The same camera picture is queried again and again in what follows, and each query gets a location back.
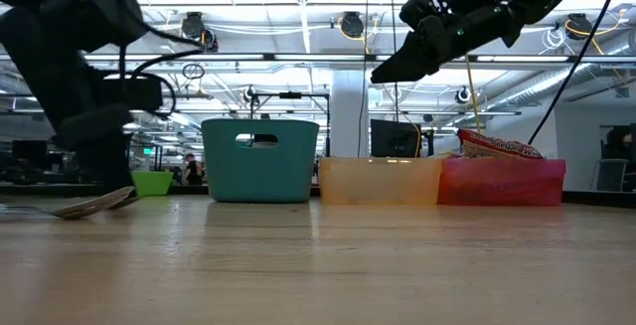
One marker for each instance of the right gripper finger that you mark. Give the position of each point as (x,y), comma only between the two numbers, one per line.
(410,59)

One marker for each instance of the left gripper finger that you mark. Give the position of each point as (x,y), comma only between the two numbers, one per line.
(94,161)
(119,161)

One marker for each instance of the orange ramen packet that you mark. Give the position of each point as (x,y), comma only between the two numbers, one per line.
(497,146)

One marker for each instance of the teal plastic bin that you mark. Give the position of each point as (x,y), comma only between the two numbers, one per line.
(258,171)

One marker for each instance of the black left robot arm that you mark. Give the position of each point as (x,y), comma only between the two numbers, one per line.
(99,7)

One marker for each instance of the green plastic bowl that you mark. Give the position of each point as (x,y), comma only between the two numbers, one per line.
(154,183)

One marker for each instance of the person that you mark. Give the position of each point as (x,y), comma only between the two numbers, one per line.
(193,171)

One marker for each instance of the black monitor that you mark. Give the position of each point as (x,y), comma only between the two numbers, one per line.
(395,138)

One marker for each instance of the orange plastic bin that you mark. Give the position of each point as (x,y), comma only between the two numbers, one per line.
(380,181)

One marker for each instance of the red plastic bin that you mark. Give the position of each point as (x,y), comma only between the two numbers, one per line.
(502,183)

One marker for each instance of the grey chair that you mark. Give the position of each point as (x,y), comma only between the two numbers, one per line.
(610,173)

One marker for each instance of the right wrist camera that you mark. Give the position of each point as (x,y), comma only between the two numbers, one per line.
(420,7)

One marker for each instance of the distant black rig frame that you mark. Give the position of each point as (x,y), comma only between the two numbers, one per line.
(290,95)

